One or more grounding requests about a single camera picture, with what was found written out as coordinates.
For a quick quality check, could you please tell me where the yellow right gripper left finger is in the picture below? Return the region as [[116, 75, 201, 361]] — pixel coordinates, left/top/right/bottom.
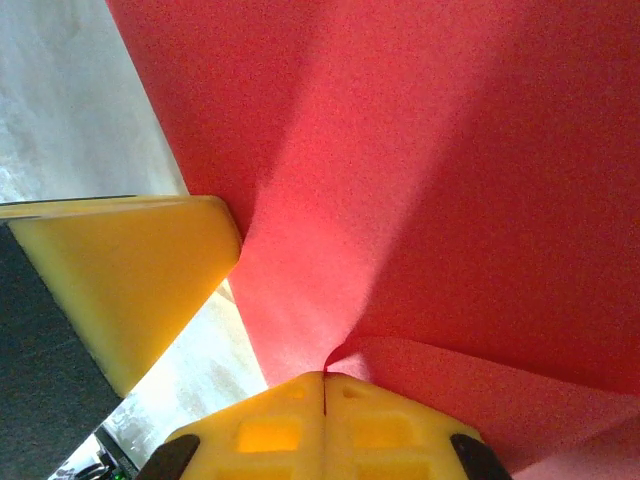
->
[[149, 371, 327, 480]]

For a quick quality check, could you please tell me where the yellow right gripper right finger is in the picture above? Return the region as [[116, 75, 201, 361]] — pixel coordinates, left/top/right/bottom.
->
[[324, 372, 514, 480]]

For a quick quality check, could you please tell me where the red paper sheet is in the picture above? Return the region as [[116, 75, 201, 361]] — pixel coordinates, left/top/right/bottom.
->
[[104, 0, 640, 480]]

